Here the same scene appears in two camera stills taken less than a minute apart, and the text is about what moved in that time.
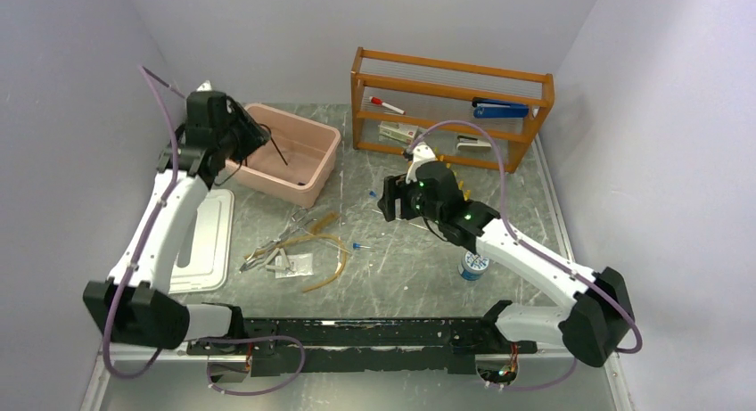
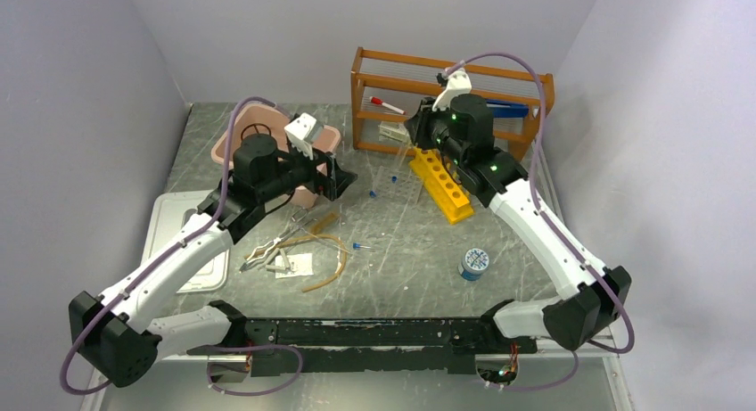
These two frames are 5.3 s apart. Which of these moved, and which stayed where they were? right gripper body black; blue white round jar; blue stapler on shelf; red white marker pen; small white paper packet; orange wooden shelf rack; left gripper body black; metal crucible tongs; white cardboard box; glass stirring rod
Moved: glass stirring rod; right gripper body black; left gripper body black
Stayed: orange wooden shelf rack; white cardboard box; blue white round jar; metal crucible tongs; red white marker pen; small white paper packet; blue stapler on shelf
